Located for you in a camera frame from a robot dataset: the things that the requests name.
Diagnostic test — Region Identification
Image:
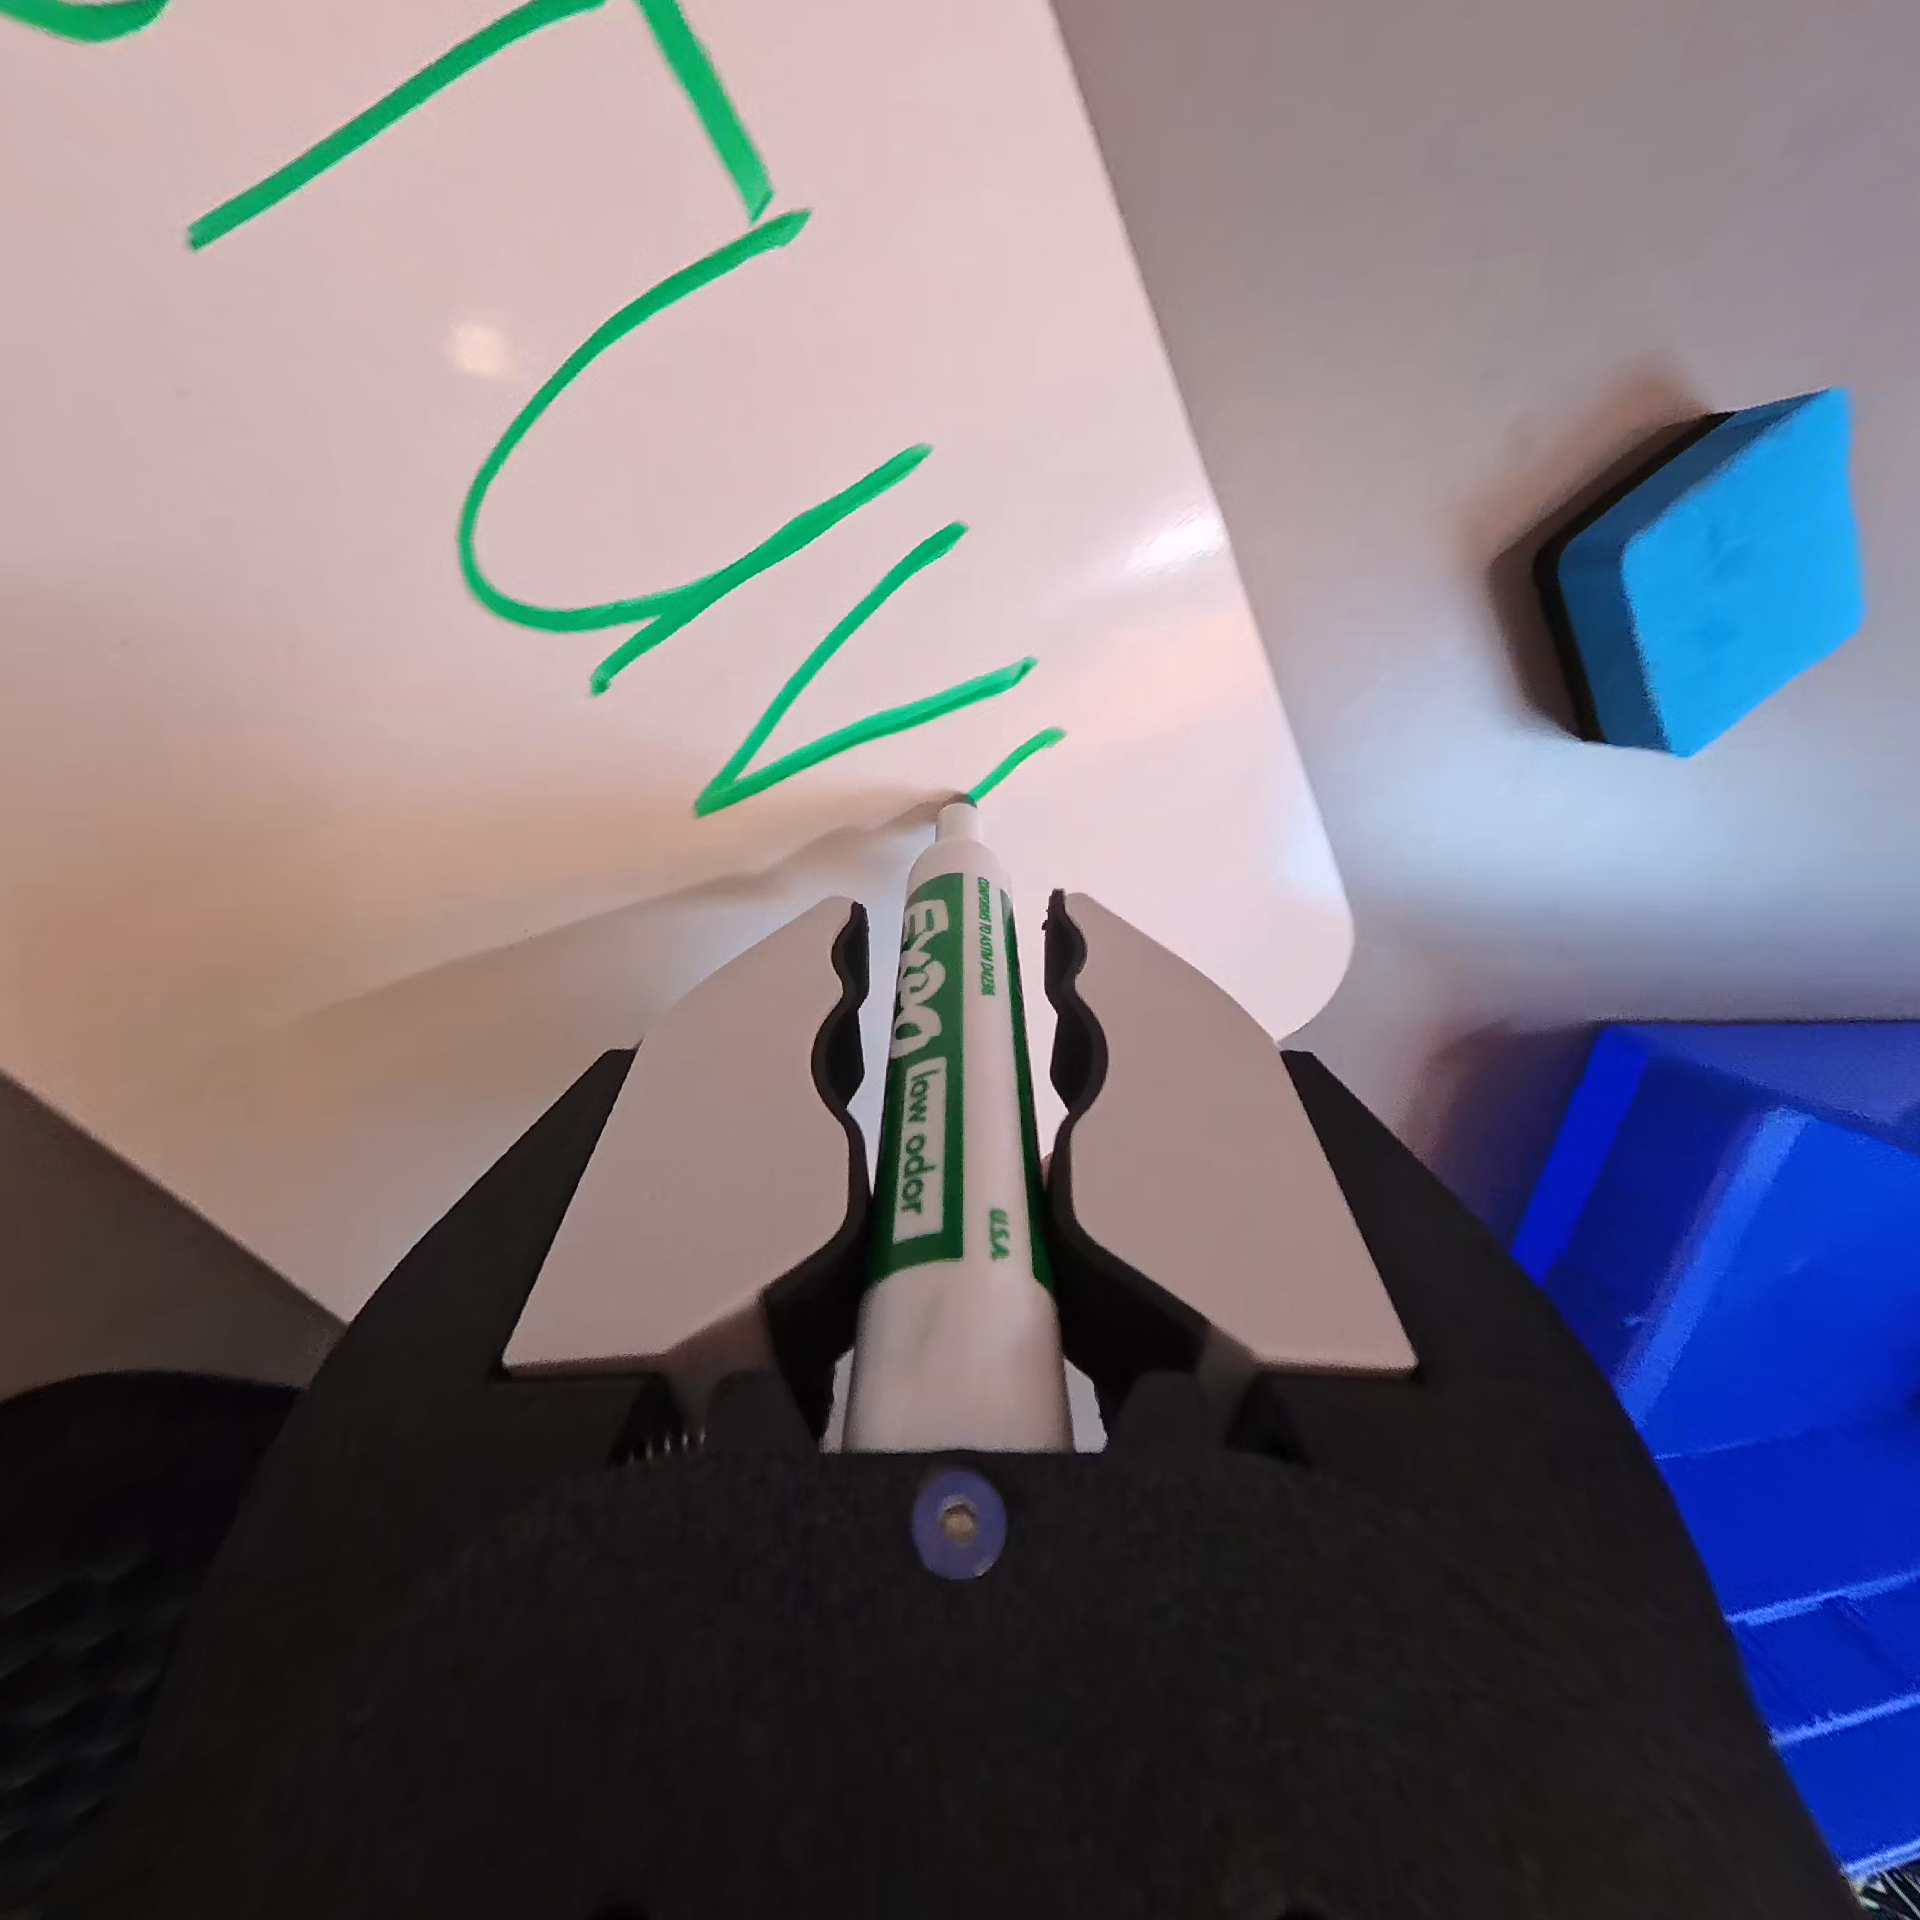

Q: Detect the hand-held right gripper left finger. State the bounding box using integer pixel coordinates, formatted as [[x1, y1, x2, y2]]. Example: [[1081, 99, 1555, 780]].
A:
[[499, 896, 877, 1432]]

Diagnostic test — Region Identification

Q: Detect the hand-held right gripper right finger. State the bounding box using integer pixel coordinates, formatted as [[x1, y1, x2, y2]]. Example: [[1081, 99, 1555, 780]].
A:
[[1040, 884, 1424, 1432]]

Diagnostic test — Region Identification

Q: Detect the green dry erase marker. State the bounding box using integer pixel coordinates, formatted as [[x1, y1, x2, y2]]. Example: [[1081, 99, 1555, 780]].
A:
[[845, 796, 1087, 1455]]

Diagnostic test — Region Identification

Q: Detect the blue plastic bin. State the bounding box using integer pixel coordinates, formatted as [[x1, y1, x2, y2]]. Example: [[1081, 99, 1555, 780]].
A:
[[1507, 1020, 1920, 1889]]

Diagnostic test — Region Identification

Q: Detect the white whiteboard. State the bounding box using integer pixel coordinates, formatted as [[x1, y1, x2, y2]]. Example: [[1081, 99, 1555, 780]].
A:
[[0, 0, 1355, 1328]]

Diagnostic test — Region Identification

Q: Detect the blue foam eraser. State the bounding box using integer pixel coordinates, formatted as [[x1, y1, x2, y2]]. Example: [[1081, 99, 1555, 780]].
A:
[[1529, 385, 1873, 761]]

